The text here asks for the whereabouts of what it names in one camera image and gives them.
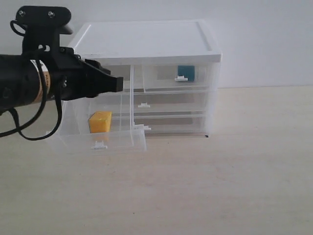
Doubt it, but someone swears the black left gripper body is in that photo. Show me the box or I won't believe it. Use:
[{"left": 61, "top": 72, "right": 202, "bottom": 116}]
[{"left": 45, "top": 46, "right": 110, "bottom": 100}]

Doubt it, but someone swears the yellow cheese wedge block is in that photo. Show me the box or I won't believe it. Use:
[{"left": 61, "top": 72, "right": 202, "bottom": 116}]
[{"left": 88, "top": 111, "right": 112, "bottom": 141}]

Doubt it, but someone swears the teal bottle white cap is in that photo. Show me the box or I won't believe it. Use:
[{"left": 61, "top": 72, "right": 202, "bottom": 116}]
[{"left": 175, "top": 65, "right": 195, "bottom": 82}]

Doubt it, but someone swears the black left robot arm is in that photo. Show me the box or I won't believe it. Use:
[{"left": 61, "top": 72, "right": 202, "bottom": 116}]
[{"left": 0, "top": 47, "right": 123, "bottom": 113}]

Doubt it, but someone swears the white plastic drawer cabinet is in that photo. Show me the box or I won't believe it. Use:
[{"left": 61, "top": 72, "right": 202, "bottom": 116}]
[{"left": 69, "top": 20, "right": 222, "bottom": 137}]

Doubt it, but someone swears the clear bottom wide drawer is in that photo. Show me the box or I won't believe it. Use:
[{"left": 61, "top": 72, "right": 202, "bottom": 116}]
[{"left": 134, "top": 114, "right": 211, "bottom": 135}]

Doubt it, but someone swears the clear wide drawer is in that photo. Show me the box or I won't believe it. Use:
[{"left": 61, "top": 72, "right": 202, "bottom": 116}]
[
  {"left": 134, "top": 114, "right": 211, "bottom": 135},
  {"left": 134, "top": 92, "right": 215, "bottom": 113}
]

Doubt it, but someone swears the clear middle wide drawer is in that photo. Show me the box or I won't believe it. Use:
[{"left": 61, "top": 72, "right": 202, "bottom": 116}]
[{"left": 134, "top": 92, "right": 215, "bottom": 113}]

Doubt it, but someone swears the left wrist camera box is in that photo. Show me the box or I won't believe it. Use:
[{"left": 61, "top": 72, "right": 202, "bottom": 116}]
[{"left": 10, "top": 5, "right": 73, "bottom": 53}]

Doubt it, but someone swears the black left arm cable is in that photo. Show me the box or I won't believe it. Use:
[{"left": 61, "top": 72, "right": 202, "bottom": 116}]
[{"left": 0, "top": 20, "right": 62, "bottom": 141}]

